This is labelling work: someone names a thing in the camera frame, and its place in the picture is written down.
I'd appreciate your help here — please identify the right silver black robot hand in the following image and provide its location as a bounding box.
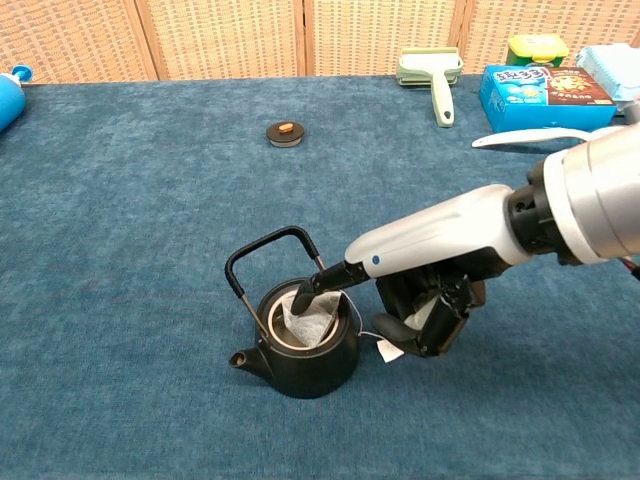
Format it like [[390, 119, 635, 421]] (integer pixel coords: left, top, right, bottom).
[[291, 183, 524, 359]]

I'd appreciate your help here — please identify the pyramid tea bag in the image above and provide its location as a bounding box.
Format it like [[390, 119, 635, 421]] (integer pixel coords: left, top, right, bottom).
[[280, 293, 405, 364]]

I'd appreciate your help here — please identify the small black round lid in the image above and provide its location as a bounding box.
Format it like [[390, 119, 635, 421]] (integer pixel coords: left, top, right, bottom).
[[265, 121, 306, 149]]

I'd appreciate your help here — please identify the pale green lint roller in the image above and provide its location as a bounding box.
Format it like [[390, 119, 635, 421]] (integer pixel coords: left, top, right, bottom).
[[396, 46, 465, 128]]

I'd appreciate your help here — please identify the blue cookie box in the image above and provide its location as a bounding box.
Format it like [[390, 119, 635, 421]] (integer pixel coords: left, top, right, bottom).
[[478, 64, 617, 134]]

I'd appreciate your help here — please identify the yellow lidded green container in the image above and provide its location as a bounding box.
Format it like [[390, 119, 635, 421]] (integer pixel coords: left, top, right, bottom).
[[506, 33, 570, 67]]

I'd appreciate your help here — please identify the light blue wet wipes pack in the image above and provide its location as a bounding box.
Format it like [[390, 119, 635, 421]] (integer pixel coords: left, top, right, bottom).
[[574, 42, 640, 112]]

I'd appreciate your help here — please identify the woven wooden folding screen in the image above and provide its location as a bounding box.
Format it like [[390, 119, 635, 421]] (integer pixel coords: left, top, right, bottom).
[[0, 0, 640, 85]]

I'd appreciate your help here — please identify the blue plush tablecloth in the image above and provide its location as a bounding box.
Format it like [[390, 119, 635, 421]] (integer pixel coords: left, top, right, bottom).
[[0, 74, 640, 480]]

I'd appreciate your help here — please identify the blue detergent pump bottle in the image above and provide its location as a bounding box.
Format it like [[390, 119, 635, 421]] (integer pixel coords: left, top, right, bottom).
[[0, 63, 34, 135]]

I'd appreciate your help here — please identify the white handled scrubber brush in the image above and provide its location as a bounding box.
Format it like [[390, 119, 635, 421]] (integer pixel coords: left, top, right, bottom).
[[471, 125, 626, 150]]

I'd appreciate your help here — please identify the black teapot with handle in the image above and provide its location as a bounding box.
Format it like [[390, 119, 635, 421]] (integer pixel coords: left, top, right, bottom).
[[224, 226, 366, 400]]

